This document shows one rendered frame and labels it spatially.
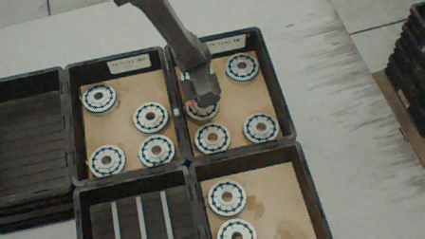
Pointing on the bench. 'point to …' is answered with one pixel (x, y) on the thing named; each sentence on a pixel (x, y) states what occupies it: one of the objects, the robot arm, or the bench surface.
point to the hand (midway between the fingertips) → (202, 102)
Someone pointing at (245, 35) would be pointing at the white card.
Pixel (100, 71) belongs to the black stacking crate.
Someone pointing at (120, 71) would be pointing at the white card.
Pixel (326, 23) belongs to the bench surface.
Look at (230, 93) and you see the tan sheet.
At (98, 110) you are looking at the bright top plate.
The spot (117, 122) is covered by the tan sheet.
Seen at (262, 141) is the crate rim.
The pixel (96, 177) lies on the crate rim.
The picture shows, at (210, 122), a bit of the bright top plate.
